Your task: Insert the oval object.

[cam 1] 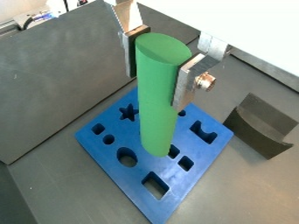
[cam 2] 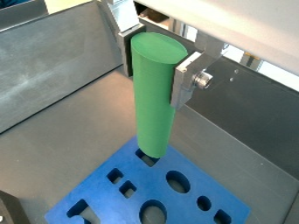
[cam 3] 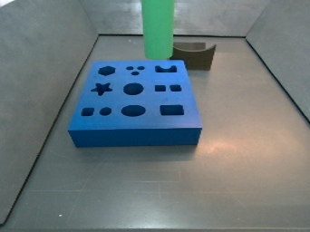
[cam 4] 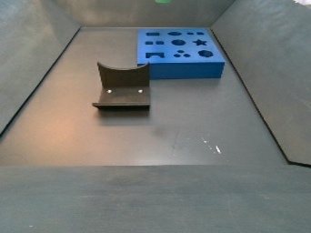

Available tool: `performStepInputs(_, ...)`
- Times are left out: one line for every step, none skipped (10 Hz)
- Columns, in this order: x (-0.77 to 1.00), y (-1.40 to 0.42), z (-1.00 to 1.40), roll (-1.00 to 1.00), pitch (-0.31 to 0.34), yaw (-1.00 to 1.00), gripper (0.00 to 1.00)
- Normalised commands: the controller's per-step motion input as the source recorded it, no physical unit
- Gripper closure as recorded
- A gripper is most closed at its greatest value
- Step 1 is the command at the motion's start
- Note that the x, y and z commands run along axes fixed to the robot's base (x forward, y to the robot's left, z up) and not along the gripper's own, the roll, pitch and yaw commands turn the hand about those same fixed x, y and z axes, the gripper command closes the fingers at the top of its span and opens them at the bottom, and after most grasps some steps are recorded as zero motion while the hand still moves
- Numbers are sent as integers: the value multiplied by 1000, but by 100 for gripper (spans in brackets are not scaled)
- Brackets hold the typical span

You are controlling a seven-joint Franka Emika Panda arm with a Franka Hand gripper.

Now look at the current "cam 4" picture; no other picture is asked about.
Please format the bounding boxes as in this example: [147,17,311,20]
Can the black curved holder stand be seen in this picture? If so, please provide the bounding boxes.
[92,63,151,109]

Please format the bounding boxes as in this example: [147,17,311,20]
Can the green object at top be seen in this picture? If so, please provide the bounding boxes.
[155,0,172,4]

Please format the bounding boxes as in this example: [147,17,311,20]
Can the blue shape sorter block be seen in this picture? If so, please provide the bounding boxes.
[138,28,224,79]

